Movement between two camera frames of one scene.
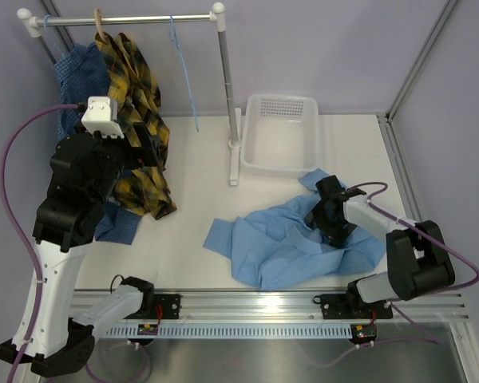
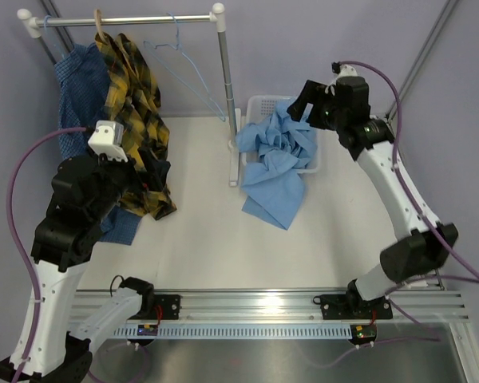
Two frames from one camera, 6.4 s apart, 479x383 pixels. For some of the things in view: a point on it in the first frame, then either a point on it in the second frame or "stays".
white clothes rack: x=30 y=25 stays
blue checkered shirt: x=81 y=73 stays
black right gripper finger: x=330 y=188 → x=313 y=92
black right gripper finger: x=315 y=215 → x=297 y=111
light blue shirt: x=275 y=248 → x=273 y=181
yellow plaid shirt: x=142 y=190 stays
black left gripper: x=144 y=155 → x=141 y=180
